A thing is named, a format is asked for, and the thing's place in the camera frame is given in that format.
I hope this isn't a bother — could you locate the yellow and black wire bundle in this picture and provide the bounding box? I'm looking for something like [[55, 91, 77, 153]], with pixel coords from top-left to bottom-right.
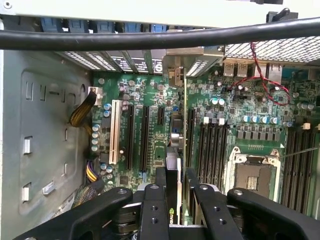
[[68, 90, 98, 137]]

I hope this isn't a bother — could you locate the black RAM slot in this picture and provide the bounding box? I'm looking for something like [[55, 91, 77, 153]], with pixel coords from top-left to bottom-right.
[[217, 118, 230, 188], [204, 117, 216, 185], [196, 116, 209, 182], [211, 117, 223, 186], [289, 130, 302, 212], [297, 131, 310, 215], [304, 131, 318, 216], [281, 129, 295, 208]]

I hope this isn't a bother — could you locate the silver USB port block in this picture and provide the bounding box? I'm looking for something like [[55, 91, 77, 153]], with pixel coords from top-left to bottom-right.
[[222, 60, 249, 78]]

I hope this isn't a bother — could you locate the white power connector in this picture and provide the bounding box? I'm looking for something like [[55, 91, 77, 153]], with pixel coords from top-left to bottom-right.
[[87, 86, 104, 106]]

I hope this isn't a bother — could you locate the black plastic clip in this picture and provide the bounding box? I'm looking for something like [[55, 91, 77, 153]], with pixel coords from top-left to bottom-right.
[[265, 7, 299, 23]]

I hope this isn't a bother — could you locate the silver CPU socket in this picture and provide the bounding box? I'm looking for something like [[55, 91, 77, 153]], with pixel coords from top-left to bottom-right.
[[224, 145, 285, 202]]

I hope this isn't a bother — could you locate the white PCI expansion slot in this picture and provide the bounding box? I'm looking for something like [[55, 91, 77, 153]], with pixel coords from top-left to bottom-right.
[[108, 99, 121, 165]]

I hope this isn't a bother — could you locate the thin metal locking lever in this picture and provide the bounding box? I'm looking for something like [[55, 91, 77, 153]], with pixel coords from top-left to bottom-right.
[[279, 146, 320, 159]]

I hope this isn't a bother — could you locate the long black expansion slot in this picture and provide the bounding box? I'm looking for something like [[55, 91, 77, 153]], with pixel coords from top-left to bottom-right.
[[139, 105, 151, 173], [186, 107, 197, 162], [125, 104, 135, 171]]

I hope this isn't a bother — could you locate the short black expansion slot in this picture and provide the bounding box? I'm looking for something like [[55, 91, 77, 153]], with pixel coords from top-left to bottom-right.
[[157, 107, 166, 126]]

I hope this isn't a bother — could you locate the thick black cable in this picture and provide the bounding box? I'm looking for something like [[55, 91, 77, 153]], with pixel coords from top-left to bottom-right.
[[0, 16, 320, 52]]

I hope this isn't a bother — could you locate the multicoloured wire bundle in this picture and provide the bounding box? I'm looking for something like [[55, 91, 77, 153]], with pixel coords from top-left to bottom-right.
[[71, 159, 105, 210]]

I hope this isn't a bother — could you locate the grey metal PC case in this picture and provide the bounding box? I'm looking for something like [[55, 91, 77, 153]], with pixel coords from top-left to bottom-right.
[[0, 0, 320, 240]]

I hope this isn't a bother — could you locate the green motherboard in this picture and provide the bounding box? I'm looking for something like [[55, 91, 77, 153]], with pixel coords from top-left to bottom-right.
[[90, 56, 320, 222]]

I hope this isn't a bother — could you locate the red and black twisted wire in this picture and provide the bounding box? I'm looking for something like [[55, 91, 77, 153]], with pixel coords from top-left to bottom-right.
[[225, 41, 292, 106]]

